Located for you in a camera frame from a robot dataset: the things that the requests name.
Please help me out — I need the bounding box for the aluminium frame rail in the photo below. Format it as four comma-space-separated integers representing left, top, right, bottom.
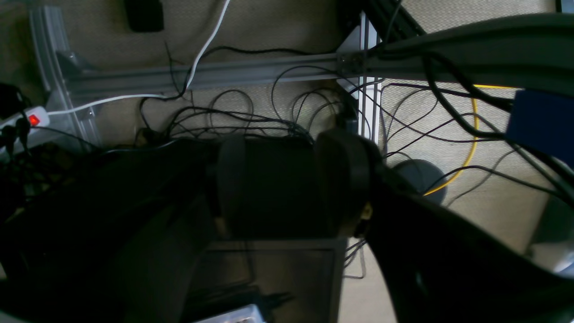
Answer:
28, 0, 375, 150

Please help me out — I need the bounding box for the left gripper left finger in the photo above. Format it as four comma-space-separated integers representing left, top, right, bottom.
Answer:
217, 136, 246, 238

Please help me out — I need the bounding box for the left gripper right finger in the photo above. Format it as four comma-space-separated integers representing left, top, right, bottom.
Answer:
314, 129, 371, 237

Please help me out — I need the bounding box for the white power strip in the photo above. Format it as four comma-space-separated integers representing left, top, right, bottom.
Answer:
0, 106, 51, 159

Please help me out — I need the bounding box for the white cable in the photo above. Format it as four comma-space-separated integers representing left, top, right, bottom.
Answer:
47, 0, 231, 115

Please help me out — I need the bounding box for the yellow cable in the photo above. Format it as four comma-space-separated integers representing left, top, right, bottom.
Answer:
424, 84, 516, 196

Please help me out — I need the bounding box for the blue box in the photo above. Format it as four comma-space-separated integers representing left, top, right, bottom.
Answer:
505, 90, 574, 167

